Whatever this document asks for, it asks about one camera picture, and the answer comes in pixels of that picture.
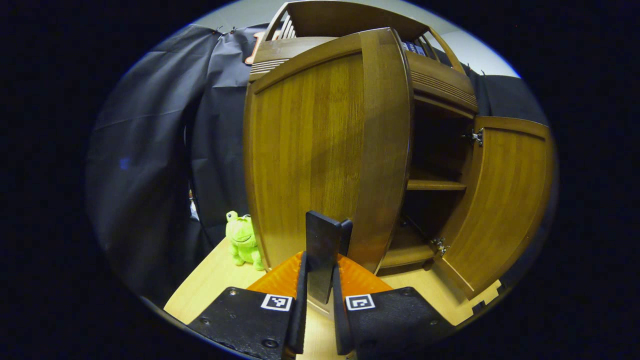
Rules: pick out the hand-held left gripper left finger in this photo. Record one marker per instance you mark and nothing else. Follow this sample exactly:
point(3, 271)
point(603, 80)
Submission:
point(300, 320)

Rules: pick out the wooden double-door shoe cabinet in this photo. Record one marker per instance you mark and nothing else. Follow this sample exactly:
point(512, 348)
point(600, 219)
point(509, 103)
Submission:
point(430, 185)

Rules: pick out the dark blue book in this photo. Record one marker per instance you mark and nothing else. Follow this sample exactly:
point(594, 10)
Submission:
point(414, 48)

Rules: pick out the green frog plush toy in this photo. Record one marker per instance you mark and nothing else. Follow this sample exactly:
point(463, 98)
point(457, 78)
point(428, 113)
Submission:
point(242, 240)

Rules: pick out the wooden shoe cabinet door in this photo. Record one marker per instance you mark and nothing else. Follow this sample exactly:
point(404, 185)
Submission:
point(505, 200)
point(310, 140)

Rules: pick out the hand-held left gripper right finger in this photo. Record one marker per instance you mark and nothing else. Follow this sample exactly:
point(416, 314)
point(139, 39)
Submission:
point(339, 320)

